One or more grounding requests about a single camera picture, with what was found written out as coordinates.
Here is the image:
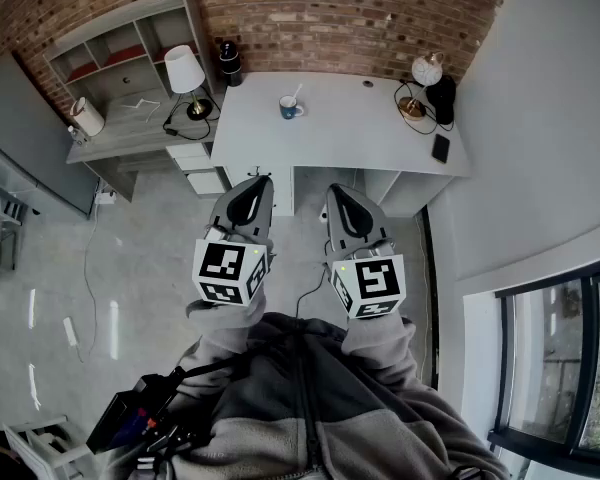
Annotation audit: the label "white shade table lamp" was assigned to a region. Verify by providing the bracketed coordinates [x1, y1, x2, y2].
[163, 44, 214, 122]

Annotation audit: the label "white drawer unit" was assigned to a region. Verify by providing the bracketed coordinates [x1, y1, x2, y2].
[165, 141, 231, 197]

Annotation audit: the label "white cylinder with brown strap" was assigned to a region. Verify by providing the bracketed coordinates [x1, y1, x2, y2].
[69, 96, 106, 138]

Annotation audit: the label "black cylindrical speaker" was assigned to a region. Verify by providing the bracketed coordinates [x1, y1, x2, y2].
[218, 40, 244, 88]

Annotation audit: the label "grey shelf unit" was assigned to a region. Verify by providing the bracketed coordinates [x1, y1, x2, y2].
[42, 0, 219, 114]

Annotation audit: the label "black floor cable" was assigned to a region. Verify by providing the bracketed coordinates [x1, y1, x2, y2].
[294, 262, 331, 319]

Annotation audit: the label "black globe lamp cable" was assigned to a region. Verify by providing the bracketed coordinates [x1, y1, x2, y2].
[393, 78, 455, 137]

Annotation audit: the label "white power strip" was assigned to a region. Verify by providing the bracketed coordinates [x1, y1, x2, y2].
[62, 316, 80, 348]

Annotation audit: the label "globe lamp with copper base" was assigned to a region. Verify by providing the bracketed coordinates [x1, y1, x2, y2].
[397, 51, 446, 122]

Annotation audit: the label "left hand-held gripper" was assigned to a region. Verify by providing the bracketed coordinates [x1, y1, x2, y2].
[192, 175, 277, 307]

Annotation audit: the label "person's right forearm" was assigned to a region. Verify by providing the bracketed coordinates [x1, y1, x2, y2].
[340, 315, 461, 419]

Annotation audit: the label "person's left forearm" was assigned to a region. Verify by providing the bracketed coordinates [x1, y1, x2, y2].
[186, 287, 281, 384]

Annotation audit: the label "black framed window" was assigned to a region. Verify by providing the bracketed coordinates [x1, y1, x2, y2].
[487, 262, 600, 469]

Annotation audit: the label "black headphones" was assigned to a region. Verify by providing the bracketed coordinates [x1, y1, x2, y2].
[425, 74, 457, 126]

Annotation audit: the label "black box worn at hip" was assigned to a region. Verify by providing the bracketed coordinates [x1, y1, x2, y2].
[85, 373, 181, 455]

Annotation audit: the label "black smartphone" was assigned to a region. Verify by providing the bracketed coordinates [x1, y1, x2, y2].
[431, 133, 452, 165]

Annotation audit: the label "person's torso in fleece jacket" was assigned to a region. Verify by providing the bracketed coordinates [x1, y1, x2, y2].
[104, 312, 511, 480]

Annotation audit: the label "white chair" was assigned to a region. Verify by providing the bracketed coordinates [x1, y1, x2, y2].
[2, 415, 89, 480]

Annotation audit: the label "black table lamp cable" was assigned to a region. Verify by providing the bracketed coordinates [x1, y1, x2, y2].
[162, 92, 221, 142]

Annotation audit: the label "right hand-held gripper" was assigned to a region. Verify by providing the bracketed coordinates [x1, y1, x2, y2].
[323, 182, 407, 320]

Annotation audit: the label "white desk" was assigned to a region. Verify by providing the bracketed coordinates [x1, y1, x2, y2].
[209, 71, 472, 219]

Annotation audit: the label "blue mug with spoon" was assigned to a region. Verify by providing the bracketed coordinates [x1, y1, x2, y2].
[278, 95, 305, 121]

